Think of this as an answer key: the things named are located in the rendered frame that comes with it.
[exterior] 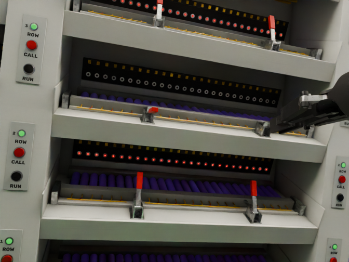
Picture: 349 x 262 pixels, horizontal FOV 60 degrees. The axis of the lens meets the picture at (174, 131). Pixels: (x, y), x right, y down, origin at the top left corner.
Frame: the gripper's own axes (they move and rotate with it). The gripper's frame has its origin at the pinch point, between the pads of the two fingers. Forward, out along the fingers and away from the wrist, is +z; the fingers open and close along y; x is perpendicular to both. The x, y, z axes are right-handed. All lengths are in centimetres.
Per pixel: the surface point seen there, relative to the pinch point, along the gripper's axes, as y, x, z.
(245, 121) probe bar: -3.2, 2.6, 10.7
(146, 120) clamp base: -26.9, -0.9, 7.7
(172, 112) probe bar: -20.8, 2.5, 10.7
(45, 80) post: -46.5, 3.7, 5.5
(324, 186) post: 16.2, -11.3, 9.0
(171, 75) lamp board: -19.6, 15.0, 19.5
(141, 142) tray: -27.6, -5.2, 8.7
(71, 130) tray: -41.0, -4.4, 8.3
